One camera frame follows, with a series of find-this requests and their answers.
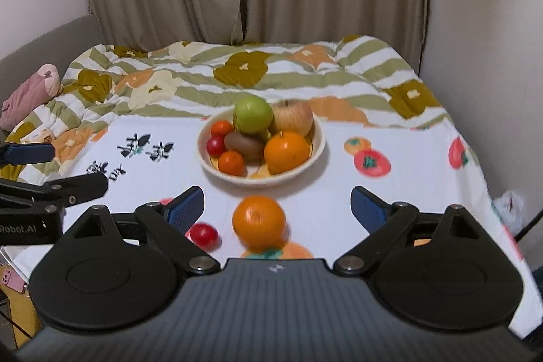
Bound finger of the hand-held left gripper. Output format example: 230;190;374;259
0;173;109;215
0;141;57;167

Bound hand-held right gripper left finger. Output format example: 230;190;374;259
63;186;221;275

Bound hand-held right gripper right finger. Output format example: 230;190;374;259
333;186;486;275

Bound red cherry tomato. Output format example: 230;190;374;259
189;222;220;250
206;135;227;157

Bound medium tangerine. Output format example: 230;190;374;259
218;150;247;176

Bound large orange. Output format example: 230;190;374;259
232;196;287;252
263;131;311;176

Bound cream cartoon print bowl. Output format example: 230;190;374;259
196;108;327;188

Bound brown kiwi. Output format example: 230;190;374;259
224;131;267;163

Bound tiny tangerine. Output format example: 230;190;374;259
211;120;235;137

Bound large green apple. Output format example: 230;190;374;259
232;96;274;135

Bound yellow-red apple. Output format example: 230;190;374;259
271;99;315;138

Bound pink phone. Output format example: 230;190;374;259
0;266;28;295

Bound pink plush toy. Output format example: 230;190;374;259
0;64;62;131

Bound white persimmon print cloth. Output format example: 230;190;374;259
13;114;531;341

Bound beige sofa backrest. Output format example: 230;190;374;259
0;13;100;91

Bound clear plastic bag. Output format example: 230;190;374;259
492;190;527;235

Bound floral striped quilt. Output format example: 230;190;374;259
0;35;452;182

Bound black metal tube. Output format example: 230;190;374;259
515;209;543;244

